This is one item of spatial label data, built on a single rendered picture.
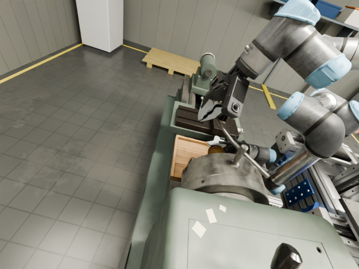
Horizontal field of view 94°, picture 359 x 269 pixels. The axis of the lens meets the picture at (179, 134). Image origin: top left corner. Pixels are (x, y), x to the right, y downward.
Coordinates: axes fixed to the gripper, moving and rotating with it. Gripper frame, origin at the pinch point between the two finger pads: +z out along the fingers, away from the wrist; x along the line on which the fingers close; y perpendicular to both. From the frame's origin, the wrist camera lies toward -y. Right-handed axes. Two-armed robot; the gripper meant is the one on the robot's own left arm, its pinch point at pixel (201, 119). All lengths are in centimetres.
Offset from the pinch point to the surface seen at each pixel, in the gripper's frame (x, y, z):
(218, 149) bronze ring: -20.8, 7.5, 13.9
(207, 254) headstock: -4.5, -35.4, 4.7
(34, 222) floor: 44, -7, 153
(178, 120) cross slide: -9, 38, 34
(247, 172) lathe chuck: -19.9, -11.1, 1.6
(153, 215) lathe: -20, -5, 75
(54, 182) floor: 49, 26, 155
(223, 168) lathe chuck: -12.7, -11.1, 5.0
